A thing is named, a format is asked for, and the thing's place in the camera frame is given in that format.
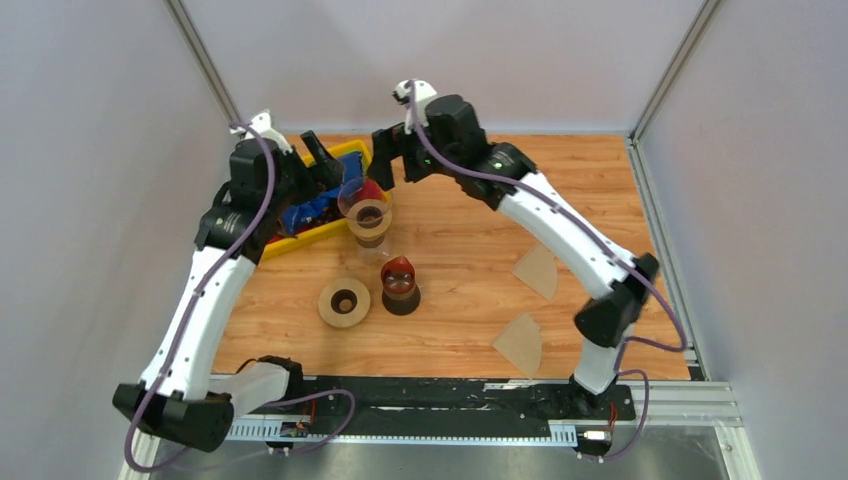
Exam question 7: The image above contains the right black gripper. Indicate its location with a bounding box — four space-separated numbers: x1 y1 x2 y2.
369 116 462 190

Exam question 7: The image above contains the brown paper filter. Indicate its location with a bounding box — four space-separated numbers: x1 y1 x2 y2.
491 313 543 379
511 243 558 301

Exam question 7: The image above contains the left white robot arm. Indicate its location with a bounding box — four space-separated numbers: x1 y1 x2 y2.
112 124 328 452

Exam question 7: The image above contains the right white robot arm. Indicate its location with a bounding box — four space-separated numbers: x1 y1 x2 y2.
367 87 659 418

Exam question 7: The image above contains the brown glass dripper on base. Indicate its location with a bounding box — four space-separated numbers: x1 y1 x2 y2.
380 256 421 316

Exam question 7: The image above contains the blue chips bag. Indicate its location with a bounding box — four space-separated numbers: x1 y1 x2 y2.
280 151 363 237

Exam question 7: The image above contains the red tomato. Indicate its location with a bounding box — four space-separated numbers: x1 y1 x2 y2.
354 178 385 202

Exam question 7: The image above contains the yellow plastic basket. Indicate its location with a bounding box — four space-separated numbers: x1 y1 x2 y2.
263 140 372 259

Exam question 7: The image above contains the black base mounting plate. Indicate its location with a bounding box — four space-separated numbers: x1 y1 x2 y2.
228 376 639 446

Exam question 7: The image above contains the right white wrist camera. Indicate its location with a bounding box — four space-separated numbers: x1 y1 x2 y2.
392 79 438 134

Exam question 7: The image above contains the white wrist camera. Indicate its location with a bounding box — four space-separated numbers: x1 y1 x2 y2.
229 109 294 153
392 79 438 134

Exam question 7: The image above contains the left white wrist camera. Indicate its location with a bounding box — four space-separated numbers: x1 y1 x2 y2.
229 109 294 153

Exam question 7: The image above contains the wooden dripper ring on table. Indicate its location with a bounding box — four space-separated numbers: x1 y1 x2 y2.
317 276 372 330

